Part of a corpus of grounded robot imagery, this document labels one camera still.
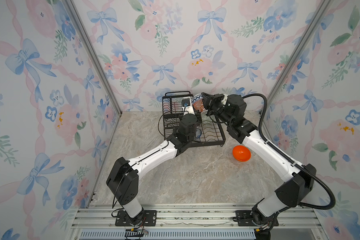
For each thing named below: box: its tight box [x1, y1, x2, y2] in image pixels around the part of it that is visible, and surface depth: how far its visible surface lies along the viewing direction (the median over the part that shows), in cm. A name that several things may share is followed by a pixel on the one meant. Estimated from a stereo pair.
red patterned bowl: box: [191, 93, 206, 113], surface depth 69 cm
